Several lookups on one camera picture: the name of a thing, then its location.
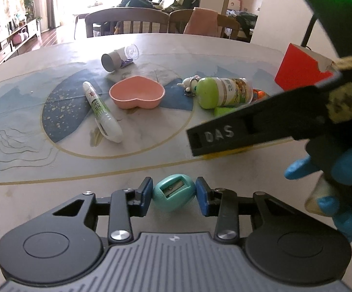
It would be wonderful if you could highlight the wooden tv cabinet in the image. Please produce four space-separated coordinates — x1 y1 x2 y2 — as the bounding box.
0 18 43 80

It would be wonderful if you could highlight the white plush bunny keychain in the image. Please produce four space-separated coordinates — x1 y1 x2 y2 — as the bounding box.
182 75 201 98

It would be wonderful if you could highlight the dark wooden dining chair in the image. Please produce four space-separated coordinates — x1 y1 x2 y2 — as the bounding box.
85 7 171 39
168 9 241 41

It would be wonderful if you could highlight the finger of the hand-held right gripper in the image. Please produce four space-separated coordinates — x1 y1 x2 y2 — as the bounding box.
186 84 329 157

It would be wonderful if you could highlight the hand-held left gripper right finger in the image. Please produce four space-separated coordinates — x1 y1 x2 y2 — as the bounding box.
195 176 298 241

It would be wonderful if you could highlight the pink cloth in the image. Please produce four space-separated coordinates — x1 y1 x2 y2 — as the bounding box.
183 7 219 37

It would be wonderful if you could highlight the person's right hand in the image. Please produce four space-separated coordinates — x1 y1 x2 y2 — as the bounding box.
284 149 352 243

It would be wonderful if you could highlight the bottle with green cap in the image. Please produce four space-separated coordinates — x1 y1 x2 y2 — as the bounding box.
195 77 254 110

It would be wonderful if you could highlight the red cardboard box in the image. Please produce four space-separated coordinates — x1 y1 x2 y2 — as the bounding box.
274 43 342 91

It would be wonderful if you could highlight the grey cup with clear lid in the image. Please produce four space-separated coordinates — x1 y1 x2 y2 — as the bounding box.
101 44 140 73

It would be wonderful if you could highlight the pink heart-shaped bowl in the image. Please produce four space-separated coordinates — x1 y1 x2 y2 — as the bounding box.
109 75 166 110

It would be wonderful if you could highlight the printed table mat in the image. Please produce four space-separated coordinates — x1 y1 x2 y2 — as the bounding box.
0 40 296 187

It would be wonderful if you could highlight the white tube with green label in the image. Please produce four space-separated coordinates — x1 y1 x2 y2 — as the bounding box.
82 81 124 143

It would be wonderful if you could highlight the teal pencil sharpener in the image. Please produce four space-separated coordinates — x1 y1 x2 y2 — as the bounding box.
152 173 196 213

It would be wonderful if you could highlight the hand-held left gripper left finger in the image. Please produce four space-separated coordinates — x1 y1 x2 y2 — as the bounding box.
53 176 154 246

